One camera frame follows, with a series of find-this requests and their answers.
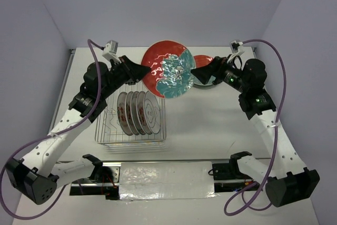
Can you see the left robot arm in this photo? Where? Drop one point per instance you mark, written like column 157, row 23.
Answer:
column 38, row 174

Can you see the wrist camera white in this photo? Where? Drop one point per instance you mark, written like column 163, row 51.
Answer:
column 110, row 50
column 237, row 48

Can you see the white plate teal rim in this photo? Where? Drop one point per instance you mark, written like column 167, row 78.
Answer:
column 134, row 113

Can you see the silver foil covered panel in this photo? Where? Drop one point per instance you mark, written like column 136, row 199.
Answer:
column 166, row 180

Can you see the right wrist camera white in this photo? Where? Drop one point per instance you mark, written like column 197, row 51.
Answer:
column 237, row 48

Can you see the red teal wave plate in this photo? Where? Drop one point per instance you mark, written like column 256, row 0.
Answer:
column 203, row 60
column 171, row 64

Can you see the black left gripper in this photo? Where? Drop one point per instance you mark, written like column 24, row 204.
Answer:
column 134, row 71

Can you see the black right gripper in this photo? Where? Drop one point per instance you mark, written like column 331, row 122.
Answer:
column 218, row 66

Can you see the wire dish rack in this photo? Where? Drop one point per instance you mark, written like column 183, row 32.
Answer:
column 108, row 130

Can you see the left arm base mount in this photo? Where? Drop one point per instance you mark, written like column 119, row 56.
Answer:
column 104, row 180

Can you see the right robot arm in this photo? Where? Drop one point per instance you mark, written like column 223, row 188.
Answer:
column 286, row 179

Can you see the white bowl plate red characters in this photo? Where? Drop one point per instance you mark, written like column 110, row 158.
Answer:
column 121, row 114

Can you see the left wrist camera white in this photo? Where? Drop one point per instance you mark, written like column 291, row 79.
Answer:
column 110, row 50

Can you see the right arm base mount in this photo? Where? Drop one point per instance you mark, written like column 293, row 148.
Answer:
column 227, row 177

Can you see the white plate grey line pattern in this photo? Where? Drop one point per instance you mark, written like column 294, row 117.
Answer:
column 152, row 112

